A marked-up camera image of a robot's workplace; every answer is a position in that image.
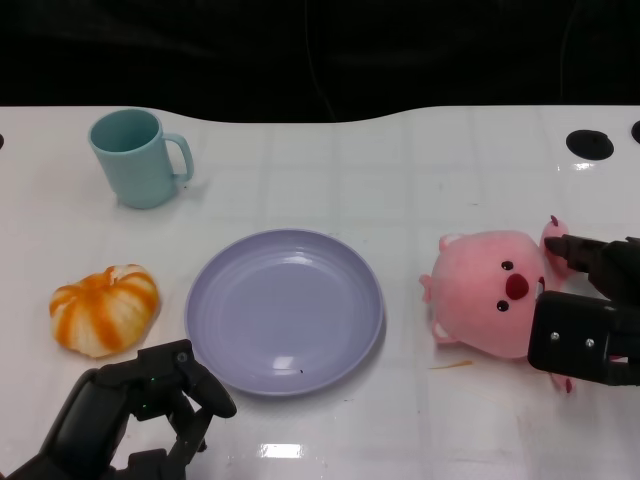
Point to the lilac round plate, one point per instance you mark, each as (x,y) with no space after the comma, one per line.
(285,310)

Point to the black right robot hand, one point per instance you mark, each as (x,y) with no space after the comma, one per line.
(575,335)

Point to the teal plastic mug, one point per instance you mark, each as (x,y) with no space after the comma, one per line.
(132,170)

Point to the pink plush pig doll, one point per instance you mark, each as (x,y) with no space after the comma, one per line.
(475,290)

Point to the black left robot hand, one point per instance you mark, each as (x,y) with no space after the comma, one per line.
(100,407)

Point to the orange white striped pumpkin toy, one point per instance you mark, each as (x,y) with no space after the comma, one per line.
(105,310)

